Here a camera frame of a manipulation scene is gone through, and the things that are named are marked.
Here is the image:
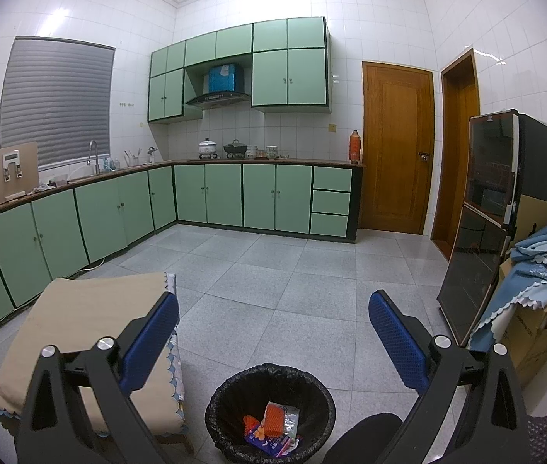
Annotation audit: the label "range hood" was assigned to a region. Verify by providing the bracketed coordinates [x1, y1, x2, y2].
[185, 62, 251, 110]

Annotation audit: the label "person's dark trouser leg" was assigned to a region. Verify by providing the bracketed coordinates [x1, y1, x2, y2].
[321, 413, 404, 464]

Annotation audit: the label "green base cabinets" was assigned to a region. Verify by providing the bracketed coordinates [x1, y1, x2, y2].
[0, 159, 365, 330]

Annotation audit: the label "blue scalloped tablecloth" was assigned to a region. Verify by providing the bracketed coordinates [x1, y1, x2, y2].
[0, 272, 190, 432]

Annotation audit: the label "tall black glass cabinet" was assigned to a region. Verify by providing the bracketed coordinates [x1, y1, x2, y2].
[436, 109, 547, 347]

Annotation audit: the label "purple snack wrapper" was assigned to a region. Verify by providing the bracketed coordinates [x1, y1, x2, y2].
[246, 432, 299, 458]

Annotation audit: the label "silver blue-red snack wrapper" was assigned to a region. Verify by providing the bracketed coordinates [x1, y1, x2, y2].
[267, 399, 301, 446]

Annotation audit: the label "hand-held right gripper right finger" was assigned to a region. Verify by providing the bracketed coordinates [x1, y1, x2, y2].
[369, 290, 533, 464]

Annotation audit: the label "light blue cloth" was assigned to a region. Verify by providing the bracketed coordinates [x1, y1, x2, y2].
[466, 215, 547, 352]

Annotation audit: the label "grey perforated basket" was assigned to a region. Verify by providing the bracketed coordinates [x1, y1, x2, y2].
[527, 411, 547, 464]

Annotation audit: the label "wooden doorway frame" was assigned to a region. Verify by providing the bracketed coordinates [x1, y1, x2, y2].
[430, 48, 481, 263]

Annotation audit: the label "green wall cabinets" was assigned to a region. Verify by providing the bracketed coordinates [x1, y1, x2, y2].
[147, 16, 331, 125]

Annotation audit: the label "bin with black bag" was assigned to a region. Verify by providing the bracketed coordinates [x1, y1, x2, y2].
[204, 363, 336, 464]

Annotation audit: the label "white floor cable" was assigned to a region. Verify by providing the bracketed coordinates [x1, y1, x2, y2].
[72, 256, 106, 276]

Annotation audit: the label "cardboard box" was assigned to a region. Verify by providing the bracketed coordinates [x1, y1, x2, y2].
[497, 250, 547, 388]

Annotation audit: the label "orange foam fruit net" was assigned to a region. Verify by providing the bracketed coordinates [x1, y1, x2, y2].
[261, 403, 286, 438]

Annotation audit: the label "closed wooden door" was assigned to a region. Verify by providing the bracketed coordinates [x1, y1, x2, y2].
[361, 60, 436, 236]

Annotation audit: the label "wooden table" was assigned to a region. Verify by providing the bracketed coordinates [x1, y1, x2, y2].
[176, 397, 196, 453]

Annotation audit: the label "cardboard sheet on counter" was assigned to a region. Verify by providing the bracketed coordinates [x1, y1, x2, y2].
[0, 141, 40, 206]

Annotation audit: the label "black wok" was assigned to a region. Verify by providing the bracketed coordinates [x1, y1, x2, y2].
[223, 138, 249, 158]

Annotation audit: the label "beige tablecloth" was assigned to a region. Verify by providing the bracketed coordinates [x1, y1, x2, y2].
[0, 272, 188, 434]

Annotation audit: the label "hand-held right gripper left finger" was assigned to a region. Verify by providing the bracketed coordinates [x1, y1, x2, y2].
[15, 292, 180, 464]

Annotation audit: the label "grey window blind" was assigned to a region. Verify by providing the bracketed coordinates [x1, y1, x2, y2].
[0, 36, 116, 170]

